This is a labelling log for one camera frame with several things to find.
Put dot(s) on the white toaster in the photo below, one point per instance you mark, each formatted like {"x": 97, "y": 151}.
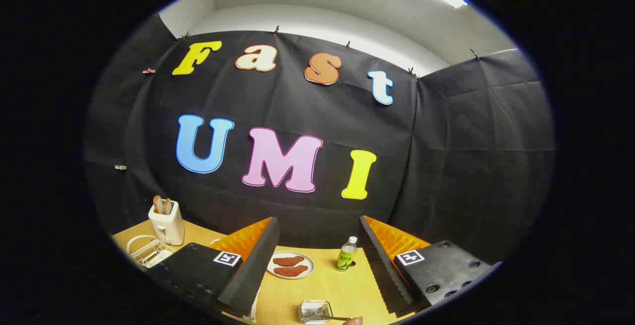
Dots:
{"x": 168, "y": 226}

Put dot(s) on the green label drink bottle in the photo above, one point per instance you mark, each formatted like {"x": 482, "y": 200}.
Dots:
{"x": 346, "y": 258}

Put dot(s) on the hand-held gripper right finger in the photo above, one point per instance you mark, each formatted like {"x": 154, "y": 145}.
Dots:
{"x": 382, "y": 265}

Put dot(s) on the red meat piece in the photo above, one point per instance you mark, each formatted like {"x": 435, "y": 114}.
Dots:
{"x": 290, "y": 271}
{"x": 288, "y": 260}

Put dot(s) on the black backdrop cloth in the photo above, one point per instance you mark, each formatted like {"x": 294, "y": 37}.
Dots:
{"x": 278, "y": 101}

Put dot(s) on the brown toast slice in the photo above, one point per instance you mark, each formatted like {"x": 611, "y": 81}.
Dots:
{"x": 167, "y": 206}
{"x": 157, "y": 205}

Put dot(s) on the white oval plate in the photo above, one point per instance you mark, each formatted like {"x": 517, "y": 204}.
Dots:
{"x": 307, "y": 260}

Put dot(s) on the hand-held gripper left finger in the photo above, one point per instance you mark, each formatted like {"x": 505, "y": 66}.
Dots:
{"x": 258, "y": 265}

